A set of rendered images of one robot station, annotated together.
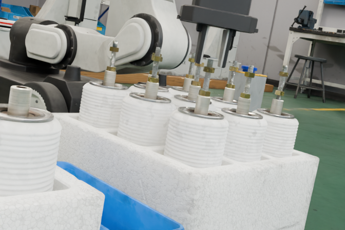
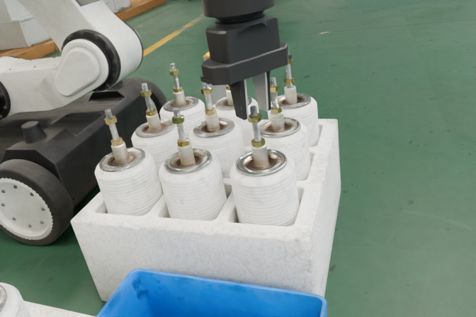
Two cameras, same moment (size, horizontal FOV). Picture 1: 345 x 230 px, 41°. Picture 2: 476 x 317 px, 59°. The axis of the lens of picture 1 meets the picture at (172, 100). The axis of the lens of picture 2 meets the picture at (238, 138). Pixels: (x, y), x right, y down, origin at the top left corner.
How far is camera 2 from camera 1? 0.35 m
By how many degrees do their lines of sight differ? 27
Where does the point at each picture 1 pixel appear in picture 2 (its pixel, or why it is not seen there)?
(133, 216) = (256, 301)
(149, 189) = (251, 263)
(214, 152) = (295, 196)
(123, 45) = (76, 76)
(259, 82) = not seen: hidden behind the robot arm
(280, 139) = (310, 127)
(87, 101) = (114, 192)
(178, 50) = (134, 53)
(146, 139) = (210, 207)
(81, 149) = (140, 246)
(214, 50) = not seen: outside the picture
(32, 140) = not seen: outside the picture
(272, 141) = not seen: hidden behind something
